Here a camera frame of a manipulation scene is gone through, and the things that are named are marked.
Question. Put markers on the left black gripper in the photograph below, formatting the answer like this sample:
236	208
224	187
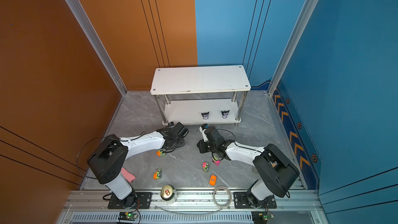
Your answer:
182	144

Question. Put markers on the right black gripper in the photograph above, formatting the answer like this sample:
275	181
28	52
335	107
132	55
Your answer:
201	144

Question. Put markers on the pink green toy car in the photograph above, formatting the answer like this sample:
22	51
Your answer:
205	166

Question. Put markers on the green orange toy car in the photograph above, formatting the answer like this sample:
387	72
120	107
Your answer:
160	153

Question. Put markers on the black purple figure toy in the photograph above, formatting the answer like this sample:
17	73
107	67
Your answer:
225	114

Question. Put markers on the orange green toy truck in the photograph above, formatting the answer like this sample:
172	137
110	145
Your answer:
157	174

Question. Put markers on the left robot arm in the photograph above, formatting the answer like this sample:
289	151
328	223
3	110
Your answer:
106	162

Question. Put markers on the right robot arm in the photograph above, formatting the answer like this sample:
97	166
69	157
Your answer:
277	172

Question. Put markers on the white two-tier shelf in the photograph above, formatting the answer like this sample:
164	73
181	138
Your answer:
196	80

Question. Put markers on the metal can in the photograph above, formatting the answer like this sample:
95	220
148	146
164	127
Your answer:
169	194

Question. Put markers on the pink eraser block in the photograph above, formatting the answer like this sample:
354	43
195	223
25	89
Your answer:
127	175

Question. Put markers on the clear coiled tube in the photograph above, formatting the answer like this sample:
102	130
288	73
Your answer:
222	197

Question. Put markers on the right circuit board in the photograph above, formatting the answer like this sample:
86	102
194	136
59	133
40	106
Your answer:
261	217

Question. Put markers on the circuit board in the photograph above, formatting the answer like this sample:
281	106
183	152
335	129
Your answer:
261	217
128	217

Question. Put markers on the left circuit board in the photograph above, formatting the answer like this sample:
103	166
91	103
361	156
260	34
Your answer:
128	217

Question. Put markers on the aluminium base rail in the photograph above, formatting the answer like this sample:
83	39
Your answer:
193	206

